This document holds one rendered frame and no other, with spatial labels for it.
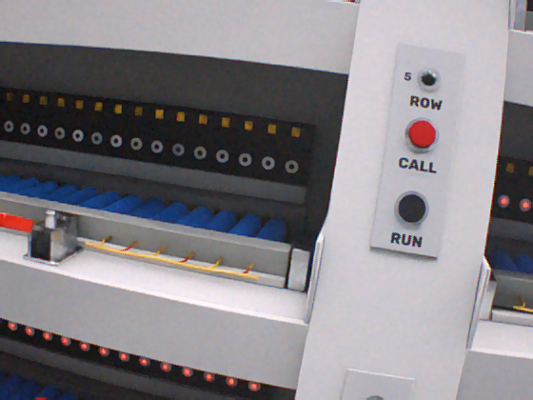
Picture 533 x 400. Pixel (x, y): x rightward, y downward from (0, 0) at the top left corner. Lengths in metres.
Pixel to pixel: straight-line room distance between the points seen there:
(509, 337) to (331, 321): 0.12
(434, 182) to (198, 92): 0.30
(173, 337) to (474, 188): 0.20
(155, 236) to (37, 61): 0.30
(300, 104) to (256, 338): 0.27
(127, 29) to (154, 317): 0.19
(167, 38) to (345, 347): 0.22
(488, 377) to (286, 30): 0.24
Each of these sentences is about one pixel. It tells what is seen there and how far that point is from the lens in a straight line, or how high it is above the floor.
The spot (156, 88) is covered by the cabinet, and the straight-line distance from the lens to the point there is 0.61.
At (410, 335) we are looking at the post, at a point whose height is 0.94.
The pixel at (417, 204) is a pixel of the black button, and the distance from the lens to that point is 0.35.
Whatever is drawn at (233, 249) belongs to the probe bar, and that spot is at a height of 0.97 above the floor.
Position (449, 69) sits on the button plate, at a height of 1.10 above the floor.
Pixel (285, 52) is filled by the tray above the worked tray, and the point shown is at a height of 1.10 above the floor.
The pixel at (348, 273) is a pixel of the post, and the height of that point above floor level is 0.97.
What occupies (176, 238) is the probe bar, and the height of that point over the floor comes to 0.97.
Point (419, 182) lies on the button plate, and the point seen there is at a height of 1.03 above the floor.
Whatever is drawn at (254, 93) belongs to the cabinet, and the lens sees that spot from 0.58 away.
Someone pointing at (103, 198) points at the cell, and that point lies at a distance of 0.51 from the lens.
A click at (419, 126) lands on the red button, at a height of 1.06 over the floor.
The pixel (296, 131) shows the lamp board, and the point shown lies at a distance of 0.53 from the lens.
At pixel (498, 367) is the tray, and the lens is 0.38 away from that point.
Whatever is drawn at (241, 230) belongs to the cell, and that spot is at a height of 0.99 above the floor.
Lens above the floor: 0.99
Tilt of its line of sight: 2 degrees up
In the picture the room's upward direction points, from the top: 10 degrees clockwise
